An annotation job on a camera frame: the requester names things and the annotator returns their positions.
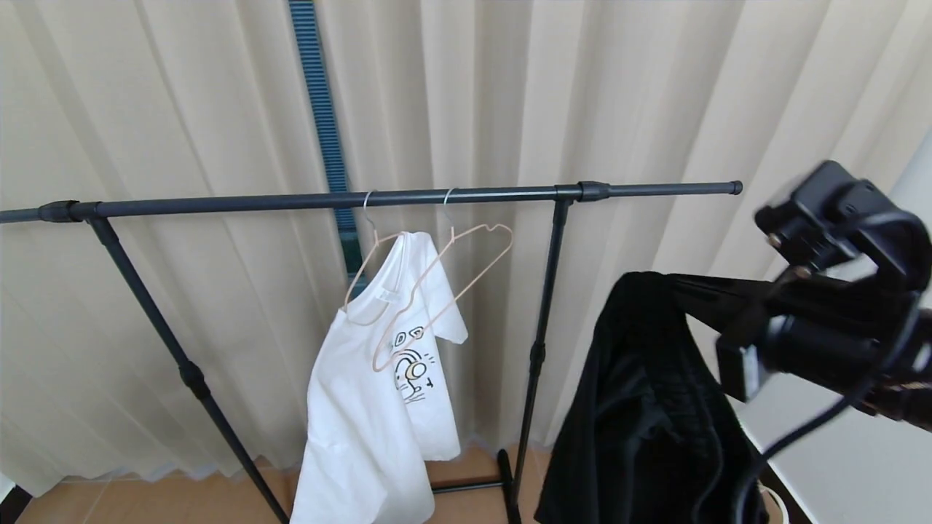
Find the black clothes rack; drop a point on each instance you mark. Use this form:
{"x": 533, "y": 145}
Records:
{"x": 218, "y": 202}

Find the beige curtain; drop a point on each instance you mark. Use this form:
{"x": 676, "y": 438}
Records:
{"x": 655, "y": 94}
{"x": 145, "y": 94}

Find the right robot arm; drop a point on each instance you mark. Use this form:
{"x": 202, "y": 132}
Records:
{"x": 914, "y": 378}

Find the window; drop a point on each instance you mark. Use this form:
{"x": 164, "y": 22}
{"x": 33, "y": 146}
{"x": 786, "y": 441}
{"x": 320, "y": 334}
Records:
{"x": 320, "y": 109}

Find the white laundry basket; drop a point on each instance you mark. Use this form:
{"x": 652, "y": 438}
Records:
{"x": 778, "y": 498}

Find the white printed t-shirt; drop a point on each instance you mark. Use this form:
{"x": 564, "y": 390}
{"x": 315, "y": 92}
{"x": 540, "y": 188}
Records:
{"x": 349, "y": 437}

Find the pink clothes hanger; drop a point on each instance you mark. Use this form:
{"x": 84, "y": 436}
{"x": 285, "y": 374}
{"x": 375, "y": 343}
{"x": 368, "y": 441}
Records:
{"x": 360, "y": 273}
{"x": 480, "y": 273}

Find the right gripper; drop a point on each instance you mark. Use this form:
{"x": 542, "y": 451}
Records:
{"x": 823, "y": 346}

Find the black garment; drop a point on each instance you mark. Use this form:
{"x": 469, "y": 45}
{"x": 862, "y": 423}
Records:
{"x": 641, "y": 422}

